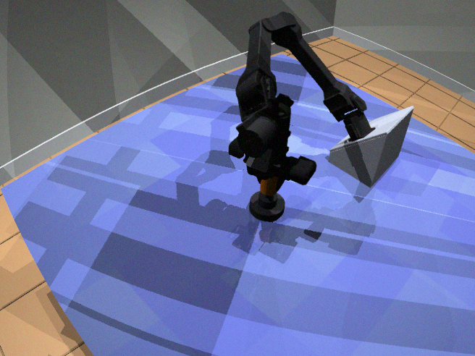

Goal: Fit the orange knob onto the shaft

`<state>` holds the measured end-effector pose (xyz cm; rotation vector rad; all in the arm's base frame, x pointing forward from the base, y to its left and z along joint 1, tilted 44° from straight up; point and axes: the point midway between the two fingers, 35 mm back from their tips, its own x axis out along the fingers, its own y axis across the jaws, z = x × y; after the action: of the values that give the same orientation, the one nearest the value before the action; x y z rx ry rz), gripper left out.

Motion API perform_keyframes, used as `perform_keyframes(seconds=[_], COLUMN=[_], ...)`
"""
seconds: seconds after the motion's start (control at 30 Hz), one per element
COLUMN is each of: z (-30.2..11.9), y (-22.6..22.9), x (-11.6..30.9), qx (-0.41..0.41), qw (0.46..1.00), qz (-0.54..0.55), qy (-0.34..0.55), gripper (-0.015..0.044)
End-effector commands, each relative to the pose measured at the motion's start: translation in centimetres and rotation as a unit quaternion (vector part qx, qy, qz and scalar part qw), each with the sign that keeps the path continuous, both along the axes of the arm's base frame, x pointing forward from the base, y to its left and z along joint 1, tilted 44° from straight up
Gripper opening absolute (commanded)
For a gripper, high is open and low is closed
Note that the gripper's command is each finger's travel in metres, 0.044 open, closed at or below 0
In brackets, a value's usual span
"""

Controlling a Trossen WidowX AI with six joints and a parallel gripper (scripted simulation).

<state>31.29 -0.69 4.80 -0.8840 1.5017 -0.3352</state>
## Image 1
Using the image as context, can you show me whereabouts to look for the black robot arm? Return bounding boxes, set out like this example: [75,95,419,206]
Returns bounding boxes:
[235,12,376,180]

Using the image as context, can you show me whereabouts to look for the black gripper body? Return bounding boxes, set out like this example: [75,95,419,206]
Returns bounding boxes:
[228,131,317,185]

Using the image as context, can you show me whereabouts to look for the orange cylinder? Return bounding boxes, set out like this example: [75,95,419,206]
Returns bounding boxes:
[260,177,279,196]

